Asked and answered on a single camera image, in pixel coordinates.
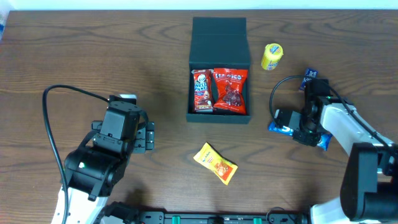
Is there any yellow round candy container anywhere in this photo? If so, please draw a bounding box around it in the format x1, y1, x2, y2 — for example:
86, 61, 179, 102
261, 43, 284, 70

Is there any blue Eclipse mint box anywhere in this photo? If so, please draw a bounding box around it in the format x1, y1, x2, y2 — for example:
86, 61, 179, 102
299, 68, 318, 91

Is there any red Hello Panda box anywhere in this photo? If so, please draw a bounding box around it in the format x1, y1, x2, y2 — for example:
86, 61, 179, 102
192, 69, 214, 113

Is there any blue Oreo cookie pack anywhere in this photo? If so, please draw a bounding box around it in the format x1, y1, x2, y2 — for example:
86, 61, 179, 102
268, 121, 333, 151

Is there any black open gift box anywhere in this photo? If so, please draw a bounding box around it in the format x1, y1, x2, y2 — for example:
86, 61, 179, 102
186, 17, 251, 124

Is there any red Hacks candy bag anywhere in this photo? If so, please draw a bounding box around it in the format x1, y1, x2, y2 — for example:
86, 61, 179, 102
213, 68, 248, 115

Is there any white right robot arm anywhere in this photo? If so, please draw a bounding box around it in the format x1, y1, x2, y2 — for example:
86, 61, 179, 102
288, 79, 397, 223

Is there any yellow orange snack packet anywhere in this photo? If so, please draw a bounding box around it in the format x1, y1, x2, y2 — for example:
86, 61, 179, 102
193, 142, 238, 185

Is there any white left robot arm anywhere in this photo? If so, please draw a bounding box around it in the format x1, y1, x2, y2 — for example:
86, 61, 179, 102
52, 121, 155, 223

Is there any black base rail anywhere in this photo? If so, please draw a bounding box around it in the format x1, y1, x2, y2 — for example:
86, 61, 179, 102
138, 207, 312, 224

